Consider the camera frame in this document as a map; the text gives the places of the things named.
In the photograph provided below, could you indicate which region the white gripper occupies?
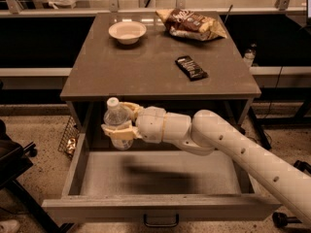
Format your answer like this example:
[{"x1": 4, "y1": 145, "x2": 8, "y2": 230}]
[{"x1": 101, "y1": 102, "x2": 166, "y2": 144}]

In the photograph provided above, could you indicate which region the clear plastic water bottle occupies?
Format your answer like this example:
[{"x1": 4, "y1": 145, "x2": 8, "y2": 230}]
[{"x1": 102, "y1": 97, "x2": 133, "y2": 150}]

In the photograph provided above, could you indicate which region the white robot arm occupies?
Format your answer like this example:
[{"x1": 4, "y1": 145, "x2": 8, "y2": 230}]
[{"x1": 101, "y1": 97, "x2": 311, "y2": 226}]

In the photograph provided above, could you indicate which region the grey cabinet with counter top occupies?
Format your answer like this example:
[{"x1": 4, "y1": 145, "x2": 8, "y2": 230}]
[{"x1": 60, "y1": 12, "x2": 260, "y2": 150}]

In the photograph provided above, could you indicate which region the open grey top drawer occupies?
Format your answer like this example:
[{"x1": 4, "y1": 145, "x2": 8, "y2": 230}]
[{"x1": 41, "y1": 101, "x2": 284, "y2": 226}]

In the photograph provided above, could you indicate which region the small bottle on floor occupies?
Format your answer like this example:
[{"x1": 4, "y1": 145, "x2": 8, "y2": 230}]
[{"x1": 243, "y1": 43, "x2": 257, "y2": 67}]

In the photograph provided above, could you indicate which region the black snack bar wrapper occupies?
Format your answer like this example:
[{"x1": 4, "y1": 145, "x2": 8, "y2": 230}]
[{"x1": 175, "y1": 55, "x2": 208, "y2": 81}]

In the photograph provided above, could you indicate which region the white ceramic bowl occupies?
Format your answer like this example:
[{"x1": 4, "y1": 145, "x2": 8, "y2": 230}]
[{"x1": 109, "y1": 21, "x2": 147, "y2": 45}]

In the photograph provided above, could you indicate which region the brown chip bag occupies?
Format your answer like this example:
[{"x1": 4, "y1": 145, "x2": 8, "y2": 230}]
[{"x1": 155, "y1": 9, "x2": 226, "y2": 42}]

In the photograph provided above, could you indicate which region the black office chair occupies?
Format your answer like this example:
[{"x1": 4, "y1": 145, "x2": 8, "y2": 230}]
[{"x1": 0, "y1": 120, "x2": 73, "y2": 233}]

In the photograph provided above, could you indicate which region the white shoe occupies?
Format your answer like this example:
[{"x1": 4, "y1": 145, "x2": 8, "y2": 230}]
[{"x1": 0, "y1": 219, "x2": 20, "y2": 233}]

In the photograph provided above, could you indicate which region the black chair caster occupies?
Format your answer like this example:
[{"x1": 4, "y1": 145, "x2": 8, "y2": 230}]
[{"x1": 294, "y1": 160, "x2": 311, "y2": 174}]

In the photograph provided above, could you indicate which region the black caster wheel leg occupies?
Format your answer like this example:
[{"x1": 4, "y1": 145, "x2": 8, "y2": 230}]
[{"x1": 272, "y1": 212, "x2": 300, "y2": 228}]

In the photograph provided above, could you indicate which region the wire mesh basket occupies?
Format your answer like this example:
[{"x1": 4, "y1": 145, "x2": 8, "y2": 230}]
[{"x1": 57, "y1": 116, "x2": 79, "y2": 159}]

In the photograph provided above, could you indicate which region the black drawer handle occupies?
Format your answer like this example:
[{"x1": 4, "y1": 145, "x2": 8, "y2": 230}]
[{"x1": 143, "y1": 214, "x2": 180, "y2": 228}]

